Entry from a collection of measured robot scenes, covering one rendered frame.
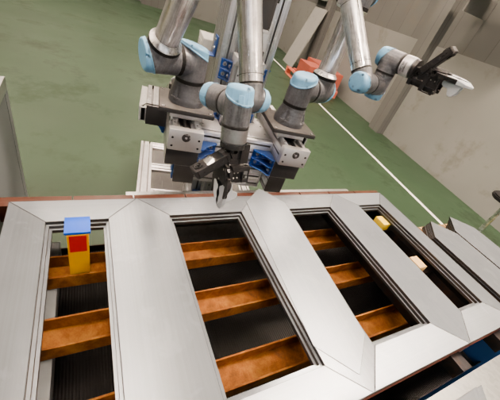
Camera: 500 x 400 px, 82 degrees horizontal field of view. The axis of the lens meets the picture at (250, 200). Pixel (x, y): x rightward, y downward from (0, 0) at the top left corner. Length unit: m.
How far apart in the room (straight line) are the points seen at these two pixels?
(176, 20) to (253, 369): 1.06
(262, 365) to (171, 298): 0.34
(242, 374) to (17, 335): 0.53
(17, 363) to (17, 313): 0.10
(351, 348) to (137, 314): 0.55
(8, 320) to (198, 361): 0.39
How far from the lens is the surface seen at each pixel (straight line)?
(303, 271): 0.98
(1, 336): 0.78
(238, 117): 0.78
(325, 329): 0.89
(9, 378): 0.74
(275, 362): 0.97
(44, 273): 0.87
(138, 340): 0.74
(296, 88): 1.39
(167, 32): 1.11
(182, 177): 1.34
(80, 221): 0.90
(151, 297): 0.79
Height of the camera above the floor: 1.51
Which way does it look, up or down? 35 degrees down
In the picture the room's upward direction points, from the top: 21 degrees clockwise
